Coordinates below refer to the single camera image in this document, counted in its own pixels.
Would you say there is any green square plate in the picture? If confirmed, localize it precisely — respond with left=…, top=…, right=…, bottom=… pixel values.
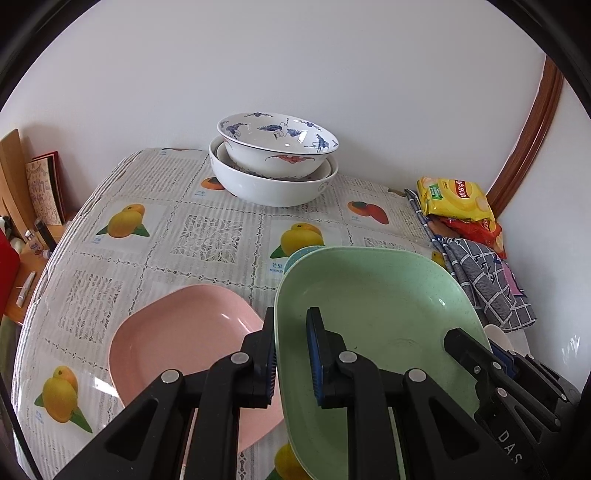
left=274, top=246, right=489, bottom=479

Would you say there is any pink square plate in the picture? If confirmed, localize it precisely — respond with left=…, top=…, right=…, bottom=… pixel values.
left=108, top=283, right=290, bottom=453

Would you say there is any white patterned bowl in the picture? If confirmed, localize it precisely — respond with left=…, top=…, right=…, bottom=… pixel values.
left=484, top=324, right=531, bottom=356

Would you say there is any teal square plate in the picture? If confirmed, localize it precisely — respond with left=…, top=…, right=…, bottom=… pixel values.
left=283, top=245, right=325, bottom=274

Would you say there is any grey checked cloth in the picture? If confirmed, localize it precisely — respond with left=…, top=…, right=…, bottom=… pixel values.
left=405, top=189, right=537, bottom=332

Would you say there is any red chips bag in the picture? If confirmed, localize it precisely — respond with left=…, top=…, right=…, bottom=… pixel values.
left=439, top=217, right=507, bottom=260

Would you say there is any yellow chips bag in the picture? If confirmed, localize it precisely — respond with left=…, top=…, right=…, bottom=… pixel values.
left=417, top=177, right=495, bottom=222

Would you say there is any fruit print tablecloth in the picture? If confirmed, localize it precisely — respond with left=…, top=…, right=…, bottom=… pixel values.
left=11, top=149, right=434, bottom=479

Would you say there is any wooden chair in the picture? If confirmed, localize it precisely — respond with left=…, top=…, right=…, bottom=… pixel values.
left=0, top=129, right=48, bottom=325

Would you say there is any red paper bag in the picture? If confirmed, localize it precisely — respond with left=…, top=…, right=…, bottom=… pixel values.
left=0, top=231, right=20, bottom=315

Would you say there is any large white porcelain bowl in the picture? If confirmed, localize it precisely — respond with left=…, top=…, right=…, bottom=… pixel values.
left=209, top=136, right=339, bottom=207

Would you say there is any brown patterned box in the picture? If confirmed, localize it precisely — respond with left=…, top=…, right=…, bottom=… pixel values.
left=25, top=151, right=66, bottom=226

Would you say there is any small inner white bowl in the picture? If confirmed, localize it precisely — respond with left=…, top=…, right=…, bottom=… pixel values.
left=216, top=142, right=332, bottom=181

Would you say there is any blue floral porcelain bowl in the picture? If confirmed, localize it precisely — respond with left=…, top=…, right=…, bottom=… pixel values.
left=217, top=111, right=339, bottom=179

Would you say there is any brown wooden door frame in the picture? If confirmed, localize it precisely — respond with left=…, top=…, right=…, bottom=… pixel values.
left=487, top=57, right=564, bottom=217

